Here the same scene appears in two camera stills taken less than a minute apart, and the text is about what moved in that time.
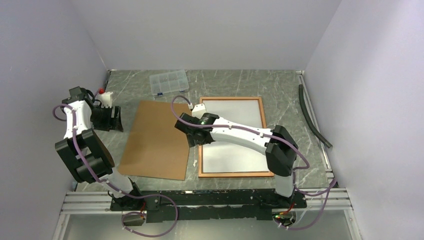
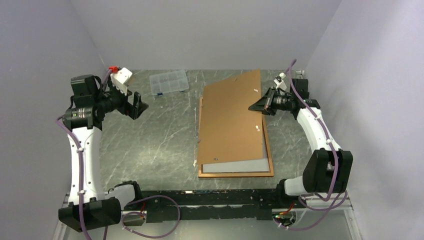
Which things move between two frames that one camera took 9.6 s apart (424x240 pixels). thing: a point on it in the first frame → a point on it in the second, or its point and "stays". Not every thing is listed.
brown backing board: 154,147 → 229,131
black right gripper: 193,142 → 265,105
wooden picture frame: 209,175 stays
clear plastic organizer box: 168,82 stays
